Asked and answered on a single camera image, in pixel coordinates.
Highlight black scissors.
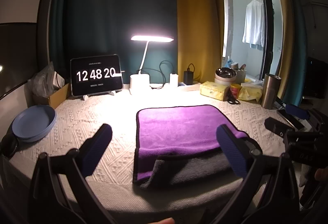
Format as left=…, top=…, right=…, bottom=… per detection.
left=227, top=90, right=240, bottom=105

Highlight purple and grey towel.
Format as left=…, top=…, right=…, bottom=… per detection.
left=133, top=105, right=249, bottom=191

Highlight clear plastic bag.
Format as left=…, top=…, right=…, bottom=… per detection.
left=28, top=62, right=55, bottom=98

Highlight white power strip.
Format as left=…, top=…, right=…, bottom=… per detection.
left=178, top=82, right=201, bottom=91

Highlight tablet showing clock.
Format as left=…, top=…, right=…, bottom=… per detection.
left=70, top=55, right=123, bottom=97

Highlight steel tumbler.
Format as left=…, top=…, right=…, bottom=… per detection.
left=261, top=73, right=281, bottom=110

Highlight steel bowl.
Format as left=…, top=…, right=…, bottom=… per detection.
left=215, top=67, right=237, bottom=86

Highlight left hand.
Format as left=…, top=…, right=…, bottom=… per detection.
left=149, top=217, right=175, bottom=224

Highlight yellow tissue pack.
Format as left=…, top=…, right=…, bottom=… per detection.
left=200, top=81, right=228, bottom=101
left=238, top=85, right=263, bottom=102

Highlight blue plastic plate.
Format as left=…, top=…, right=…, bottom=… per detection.
left=12, top=105, right=57, bottom=143

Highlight black lamp cable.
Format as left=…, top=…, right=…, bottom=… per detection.
left=137, top=60, right=178, bottom=90

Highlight hanging white shirt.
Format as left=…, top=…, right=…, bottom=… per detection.
left=242, top=0, right=265, bottom=51

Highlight black round object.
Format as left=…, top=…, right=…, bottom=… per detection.
left=1, top=134, right=19, bottom=159

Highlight cardboard box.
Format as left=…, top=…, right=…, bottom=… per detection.
left=32, top=83, right=71, bottom=109

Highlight right hand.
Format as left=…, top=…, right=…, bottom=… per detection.
left=315, top=168, right=328, bottom=181

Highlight dark green curtain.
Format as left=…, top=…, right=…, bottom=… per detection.
left=49, top=0, right=177, bottom=83

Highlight white textured tablecloth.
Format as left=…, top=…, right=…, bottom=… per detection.
left=3, top=90, right=285, bottom=214

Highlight black power adapter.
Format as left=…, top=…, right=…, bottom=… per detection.
left=183, top=70, right=194, bottom=85

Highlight yellow curtain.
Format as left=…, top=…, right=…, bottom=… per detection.
left=177, top=0, right=224, bottom=82

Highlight white tablet stand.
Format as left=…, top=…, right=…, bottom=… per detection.
left=81, top=90, right=121, bottom=101

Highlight white power adapter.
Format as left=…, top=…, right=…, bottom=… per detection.
left=169, top=73, right=179, bottom=88

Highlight white desk lamp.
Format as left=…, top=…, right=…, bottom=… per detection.
left=129, top=34, right=174, bottom=95

